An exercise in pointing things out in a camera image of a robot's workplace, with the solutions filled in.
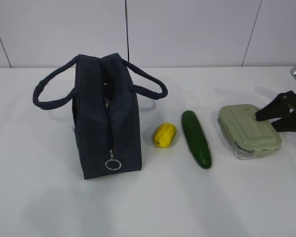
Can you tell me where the glass container with green lid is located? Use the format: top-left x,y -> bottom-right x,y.
218,104 -> 282,160

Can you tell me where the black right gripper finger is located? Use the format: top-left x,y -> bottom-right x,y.
272,112 -> 296,132
256,91 -> 296,121

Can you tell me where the yellow lemon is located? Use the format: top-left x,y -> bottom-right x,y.
153,123 -> 177,148

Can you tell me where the green cucumber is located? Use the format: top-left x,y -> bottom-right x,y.
181,110 -> 212,169

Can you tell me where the navy blue lunch bag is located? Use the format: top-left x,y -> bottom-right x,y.
33,53 -> 168,180

